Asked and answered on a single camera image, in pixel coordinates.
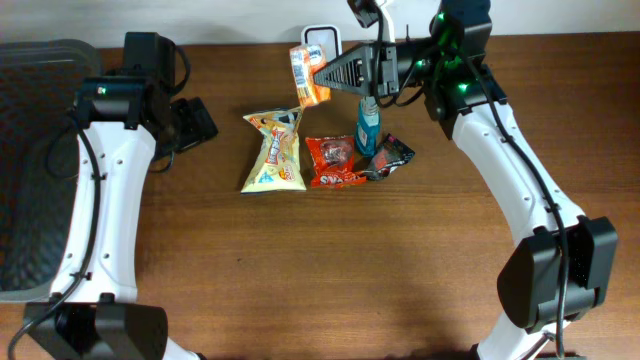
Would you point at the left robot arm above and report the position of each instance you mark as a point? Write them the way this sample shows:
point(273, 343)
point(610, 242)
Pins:
point(125, 120)

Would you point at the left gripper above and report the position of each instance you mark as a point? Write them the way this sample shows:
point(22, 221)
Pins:
point(197, 121)

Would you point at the blue mouthwash bottle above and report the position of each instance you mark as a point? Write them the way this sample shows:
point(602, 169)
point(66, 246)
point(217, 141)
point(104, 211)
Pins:
point(368, 126)

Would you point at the black red snack packet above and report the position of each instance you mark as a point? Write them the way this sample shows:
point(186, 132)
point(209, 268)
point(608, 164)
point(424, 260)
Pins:
point(390, 154)

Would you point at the grey plastic mesh basket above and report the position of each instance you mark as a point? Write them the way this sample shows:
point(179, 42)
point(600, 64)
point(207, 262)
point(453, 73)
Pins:
point(39, 159)

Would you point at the small orange white packet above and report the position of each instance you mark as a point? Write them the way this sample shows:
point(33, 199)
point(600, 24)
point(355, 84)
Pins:
point(306, 60)

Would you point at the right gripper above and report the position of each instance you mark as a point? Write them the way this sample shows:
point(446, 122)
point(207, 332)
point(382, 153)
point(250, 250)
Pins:
point(365, 58)

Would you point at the yellow snack bag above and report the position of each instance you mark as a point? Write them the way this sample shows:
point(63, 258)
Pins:
point(277, 166)

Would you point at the white barcode scanner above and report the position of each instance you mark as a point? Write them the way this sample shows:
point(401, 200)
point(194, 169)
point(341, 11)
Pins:
point(325, 35)

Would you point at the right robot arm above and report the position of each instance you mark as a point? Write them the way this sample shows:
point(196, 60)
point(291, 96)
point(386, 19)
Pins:
point(562, 260)

